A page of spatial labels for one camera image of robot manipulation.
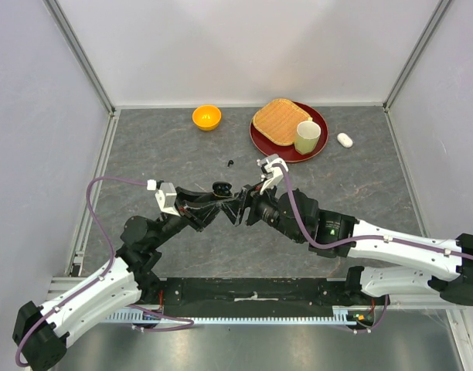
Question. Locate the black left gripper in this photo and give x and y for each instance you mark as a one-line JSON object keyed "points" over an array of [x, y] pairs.
{"points": [[197, 207]]}

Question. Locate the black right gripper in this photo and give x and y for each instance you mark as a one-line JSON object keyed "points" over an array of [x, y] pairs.
{"points": [[246, 196]]}

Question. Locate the black earbud charging case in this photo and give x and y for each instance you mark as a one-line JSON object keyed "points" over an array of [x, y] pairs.
{"points": [[222, 190]]}

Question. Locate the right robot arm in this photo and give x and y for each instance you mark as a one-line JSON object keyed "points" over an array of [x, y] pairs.
{"points": [[444, 267]]}

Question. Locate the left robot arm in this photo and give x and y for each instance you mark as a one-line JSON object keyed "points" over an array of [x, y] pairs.
{"points": [[44, 332]]}

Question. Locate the white earbud charging case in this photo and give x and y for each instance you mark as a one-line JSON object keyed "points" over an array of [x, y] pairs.
{"points": [[344, 140]]}

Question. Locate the dark red round tray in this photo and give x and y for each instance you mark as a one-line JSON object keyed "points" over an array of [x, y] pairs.
{"points": [[288, 153]]}

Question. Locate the woven bamboo tray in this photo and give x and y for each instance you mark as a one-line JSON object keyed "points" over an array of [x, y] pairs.
{"points": [[278, 121]]}

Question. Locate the pale green cup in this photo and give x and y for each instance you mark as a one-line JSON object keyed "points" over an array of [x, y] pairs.
{"points": [[306, 137]]}

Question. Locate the orange plastic bowl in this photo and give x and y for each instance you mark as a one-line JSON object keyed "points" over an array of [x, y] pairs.
{"points": [[206, 117]]}

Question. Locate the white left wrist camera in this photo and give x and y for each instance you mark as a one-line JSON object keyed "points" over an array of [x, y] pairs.
{"points": [[166, 195]]}

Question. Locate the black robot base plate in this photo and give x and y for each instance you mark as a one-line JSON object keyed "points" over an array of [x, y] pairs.
{"points": [[198, 297]]}

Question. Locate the light blue cable duct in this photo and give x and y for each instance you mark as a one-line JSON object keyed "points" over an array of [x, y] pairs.
{"points": [[128, 316]]}

